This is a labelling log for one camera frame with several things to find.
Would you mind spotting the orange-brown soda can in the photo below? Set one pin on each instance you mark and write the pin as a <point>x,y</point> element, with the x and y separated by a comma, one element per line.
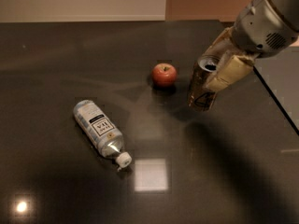
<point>199,97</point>

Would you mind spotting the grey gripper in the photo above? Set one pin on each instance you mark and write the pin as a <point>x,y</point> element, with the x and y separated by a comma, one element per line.
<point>260,27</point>

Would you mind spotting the red apple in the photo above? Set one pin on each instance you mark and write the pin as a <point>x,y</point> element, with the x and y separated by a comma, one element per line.
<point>164,75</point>

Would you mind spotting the clear plastic water bottle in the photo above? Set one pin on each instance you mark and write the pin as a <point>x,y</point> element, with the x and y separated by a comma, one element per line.
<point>105,136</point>

